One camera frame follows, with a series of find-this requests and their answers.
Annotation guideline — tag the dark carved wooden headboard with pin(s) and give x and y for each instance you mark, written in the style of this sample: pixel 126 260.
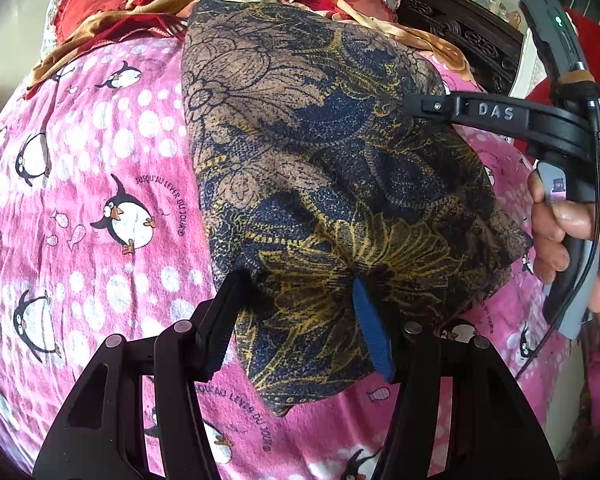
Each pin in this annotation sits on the dark carved wooden headboard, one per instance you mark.
pixel 460 30

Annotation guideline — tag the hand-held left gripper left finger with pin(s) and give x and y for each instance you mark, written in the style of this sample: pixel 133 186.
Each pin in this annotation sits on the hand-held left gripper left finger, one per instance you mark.
pixel 215 330

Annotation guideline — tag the pink penguin print blanket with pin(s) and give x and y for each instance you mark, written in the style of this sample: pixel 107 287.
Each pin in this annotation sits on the pink penguin print blanket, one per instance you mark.
pixel 105 220

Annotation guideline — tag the orange and tan cloth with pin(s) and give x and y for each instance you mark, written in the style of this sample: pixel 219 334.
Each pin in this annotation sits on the orange and tan cloth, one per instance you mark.
pixel 145 12

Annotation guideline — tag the dark floral patterned garment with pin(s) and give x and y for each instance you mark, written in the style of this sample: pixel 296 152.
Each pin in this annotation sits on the dark floral patterned garment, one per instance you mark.
pixel 340 180

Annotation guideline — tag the person's right hand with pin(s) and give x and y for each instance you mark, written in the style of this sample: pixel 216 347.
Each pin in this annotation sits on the person's right hand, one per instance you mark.
pixel 580 220

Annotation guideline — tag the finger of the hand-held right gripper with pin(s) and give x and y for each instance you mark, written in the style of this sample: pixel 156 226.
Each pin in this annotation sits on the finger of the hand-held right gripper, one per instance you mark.
pixel 480 109

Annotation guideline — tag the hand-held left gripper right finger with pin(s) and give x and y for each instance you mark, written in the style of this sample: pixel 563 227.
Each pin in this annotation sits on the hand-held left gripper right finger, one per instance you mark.
pixel 372 330

